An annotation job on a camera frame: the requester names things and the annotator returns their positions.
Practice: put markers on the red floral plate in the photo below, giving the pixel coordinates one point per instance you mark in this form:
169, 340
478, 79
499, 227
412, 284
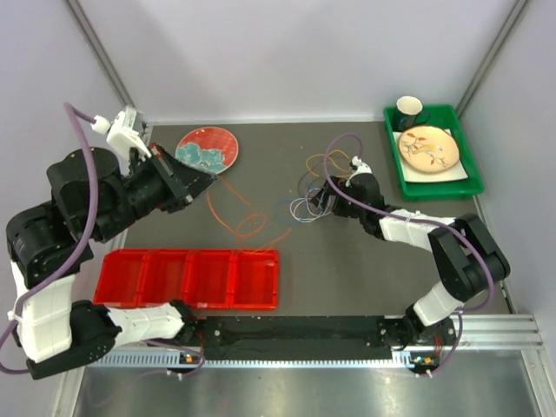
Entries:
210, 149

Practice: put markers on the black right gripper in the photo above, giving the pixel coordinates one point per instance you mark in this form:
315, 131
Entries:
321, 199

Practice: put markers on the beige bird plate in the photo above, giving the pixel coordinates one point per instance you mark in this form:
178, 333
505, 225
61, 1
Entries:
428, 149

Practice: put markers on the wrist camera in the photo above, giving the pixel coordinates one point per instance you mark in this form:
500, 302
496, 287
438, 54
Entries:
124, 133
359, 167

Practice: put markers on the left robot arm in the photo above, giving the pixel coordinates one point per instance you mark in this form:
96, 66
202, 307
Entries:
92, 201

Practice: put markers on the red compartment tray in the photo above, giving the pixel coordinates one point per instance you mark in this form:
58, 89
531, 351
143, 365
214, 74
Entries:
216, 279

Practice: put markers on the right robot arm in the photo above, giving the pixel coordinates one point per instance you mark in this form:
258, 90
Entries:
467, 258

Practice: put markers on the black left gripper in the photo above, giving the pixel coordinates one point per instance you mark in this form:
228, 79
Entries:
180, 181

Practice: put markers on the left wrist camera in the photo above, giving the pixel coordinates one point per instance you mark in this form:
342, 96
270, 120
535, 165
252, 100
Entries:
124, 133

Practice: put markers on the dark green mug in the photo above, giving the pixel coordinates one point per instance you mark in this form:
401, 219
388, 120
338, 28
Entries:
409, 111

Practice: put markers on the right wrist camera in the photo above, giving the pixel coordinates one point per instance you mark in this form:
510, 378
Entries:
359, 167

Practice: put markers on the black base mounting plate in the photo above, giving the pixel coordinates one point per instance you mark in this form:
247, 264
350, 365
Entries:
308, 338

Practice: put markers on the aluminium frame rail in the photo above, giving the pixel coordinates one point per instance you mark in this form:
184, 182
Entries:
476, 365

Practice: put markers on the green plastic bin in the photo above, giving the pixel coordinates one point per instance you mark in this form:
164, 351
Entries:
442, 116

